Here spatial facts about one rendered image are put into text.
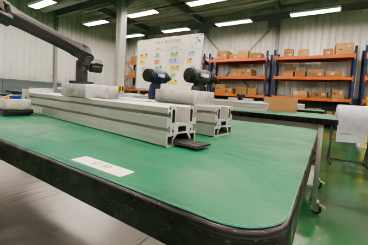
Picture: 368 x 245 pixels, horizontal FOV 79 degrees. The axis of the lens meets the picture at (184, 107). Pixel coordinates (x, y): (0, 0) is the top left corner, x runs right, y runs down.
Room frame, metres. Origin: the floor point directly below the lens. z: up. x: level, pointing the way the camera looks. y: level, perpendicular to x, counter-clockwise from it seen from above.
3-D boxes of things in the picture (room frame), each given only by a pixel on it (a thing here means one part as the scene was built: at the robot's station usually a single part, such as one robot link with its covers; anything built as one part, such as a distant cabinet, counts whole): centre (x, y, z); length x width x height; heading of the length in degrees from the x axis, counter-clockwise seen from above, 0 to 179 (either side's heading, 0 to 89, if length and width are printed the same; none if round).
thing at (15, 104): (0.81, 0.61, 0.81); 0.10 x 0.08 x 0.06; 142
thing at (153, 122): (0.74, 0.32, 0.82); 0.80 x 0.10 x 0.09; 52
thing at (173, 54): (4.21, 0.36, 0.97); 1.50 x 0.50 x 1.95; 58
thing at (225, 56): (10.65, -2.49, 1.58); 2.83 x 0.98 x 3.15; 58
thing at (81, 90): (0.74, 0.32, 0.87); 0.16 x 0.11 x 0.07; 52
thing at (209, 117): (0.88, 0.20, 0.82); 0.80 x 0.10 x 0.09; 52
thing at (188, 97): (0.73, 0.00, 0.87); 0.16 x 0.11 x 0.07; 52
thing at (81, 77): (1.15, 0.54, 0.95); 0.10 x 0.07 x 0.07; 141
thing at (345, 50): (9.04, -5.02, 1.59); 2.83 x 0.98 x 3.17; 58
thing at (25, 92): (1.00, 0.67, 0.83); 0.12 x 0.09 x 0.10; 142
